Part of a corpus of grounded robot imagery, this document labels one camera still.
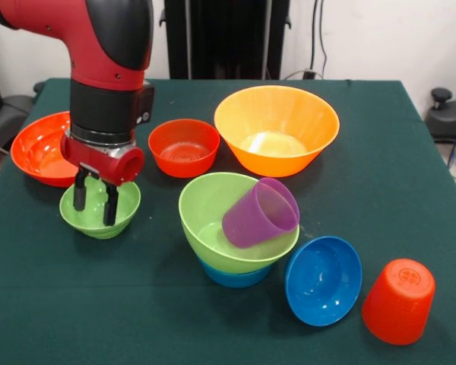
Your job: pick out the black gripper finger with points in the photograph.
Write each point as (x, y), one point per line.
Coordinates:
(110, 205)
(80, 190)

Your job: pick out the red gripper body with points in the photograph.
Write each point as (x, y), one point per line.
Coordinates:
(110, 163)

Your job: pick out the small green plastic bowl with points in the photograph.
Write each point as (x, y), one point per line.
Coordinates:
(127, 205)

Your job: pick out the large red plastic bowl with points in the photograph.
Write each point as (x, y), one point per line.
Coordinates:
(38, 152)

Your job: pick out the large green plastic bowl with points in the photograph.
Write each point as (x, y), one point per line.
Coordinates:
(201, 205)

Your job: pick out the light blue plastic bowl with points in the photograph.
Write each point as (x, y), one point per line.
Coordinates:
(233, 277)

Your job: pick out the purple plastic cup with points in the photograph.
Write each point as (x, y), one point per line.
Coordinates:
(254, 220)

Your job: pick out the large orange plastic bowl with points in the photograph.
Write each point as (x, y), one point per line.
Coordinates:
(277, 125)

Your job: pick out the dark blue plastic bowl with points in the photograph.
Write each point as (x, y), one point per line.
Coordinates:
(323, 281)

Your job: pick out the red plastic cup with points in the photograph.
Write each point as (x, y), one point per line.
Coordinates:
(399, 304)

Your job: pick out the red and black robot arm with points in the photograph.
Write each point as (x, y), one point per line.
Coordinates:
(99, 57)

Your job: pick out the small red plastic bowl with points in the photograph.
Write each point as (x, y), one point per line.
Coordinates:
(184, 152)

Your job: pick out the dark green table cloth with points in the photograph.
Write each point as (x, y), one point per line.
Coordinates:
(137, 323)

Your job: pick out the black chair base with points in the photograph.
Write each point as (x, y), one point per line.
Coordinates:
(446, 118)

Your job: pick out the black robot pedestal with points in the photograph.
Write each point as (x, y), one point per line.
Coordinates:
(220, 30)

